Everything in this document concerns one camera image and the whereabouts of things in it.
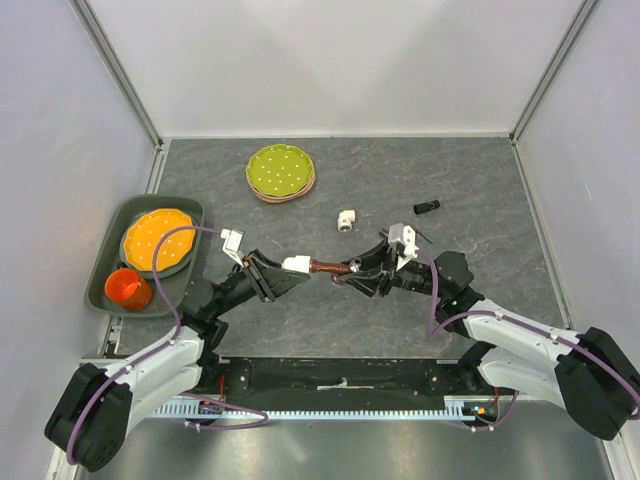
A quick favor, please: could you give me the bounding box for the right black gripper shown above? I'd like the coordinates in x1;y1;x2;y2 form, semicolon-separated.
336;237;446;300

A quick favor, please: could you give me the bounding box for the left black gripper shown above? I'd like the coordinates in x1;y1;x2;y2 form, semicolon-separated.
212;249;309;318

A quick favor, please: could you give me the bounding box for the white elbow pipe fitting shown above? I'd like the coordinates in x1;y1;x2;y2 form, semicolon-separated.
281;255;311;274

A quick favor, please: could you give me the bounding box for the second white elbow fitting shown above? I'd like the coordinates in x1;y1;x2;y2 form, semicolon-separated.
337;209;356;233

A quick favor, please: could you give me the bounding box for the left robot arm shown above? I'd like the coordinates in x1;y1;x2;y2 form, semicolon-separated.
44;250;312;472

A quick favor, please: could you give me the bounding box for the bronze metal faucet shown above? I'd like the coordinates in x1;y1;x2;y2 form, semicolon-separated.
416;228;434;245

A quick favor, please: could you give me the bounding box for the brown wooden plate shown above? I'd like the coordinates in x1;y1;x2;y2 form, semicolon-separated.
252;177;318;205

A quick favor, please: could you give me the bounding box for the pink plate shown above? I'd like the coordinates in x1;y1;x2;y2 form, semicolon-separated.
248;172;318;202

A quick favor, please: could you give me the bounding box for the black cylindrical pipe piece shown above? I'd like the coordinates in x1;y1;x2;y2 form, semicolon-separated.
412;200;441;215

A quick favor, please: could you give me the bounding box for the dark green plate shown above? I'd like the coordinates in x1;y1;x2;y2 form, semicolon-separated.
119;250;194;279

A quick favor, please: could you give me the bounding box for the dark green tray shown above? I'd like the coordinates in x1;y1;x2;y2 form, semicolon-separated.
85;194;205;318

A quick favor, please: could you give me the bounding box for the green dotted plate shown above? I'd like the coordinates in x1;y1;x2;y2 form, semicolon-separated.
245;144;315;198

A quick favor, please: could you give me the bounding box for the orange dotted plate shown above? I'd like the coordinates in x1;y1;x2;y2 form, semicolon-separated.
120;208;196;274

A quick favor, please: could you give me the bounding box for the orange plastic cup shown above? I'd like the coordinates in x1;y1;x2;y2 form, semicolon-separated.
104;268;153;312

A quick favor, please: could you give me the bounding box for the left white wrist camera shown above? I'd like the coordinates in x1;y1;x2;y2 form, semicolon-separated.
220;228;244;267

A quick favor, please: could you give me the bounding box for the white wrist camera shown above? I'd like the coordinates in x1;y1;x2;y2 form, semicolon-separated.
388;223;419;261
220;228;244;267

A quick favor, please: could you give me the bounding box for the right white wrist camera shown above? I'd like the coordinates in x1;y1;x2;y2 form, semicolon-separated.
388;223;419;261

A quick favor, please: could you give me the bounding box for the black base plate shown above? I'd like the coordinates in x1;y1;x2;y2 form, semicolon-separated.
187;357;513;412

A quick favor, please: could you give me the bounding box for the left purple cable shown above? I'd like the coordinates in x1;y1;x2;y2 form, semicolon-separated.
65;225;271;466

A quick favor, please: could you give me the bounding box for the slotted cable duct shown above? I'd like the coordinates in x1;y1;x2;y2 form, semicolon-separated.
150;397;497;421

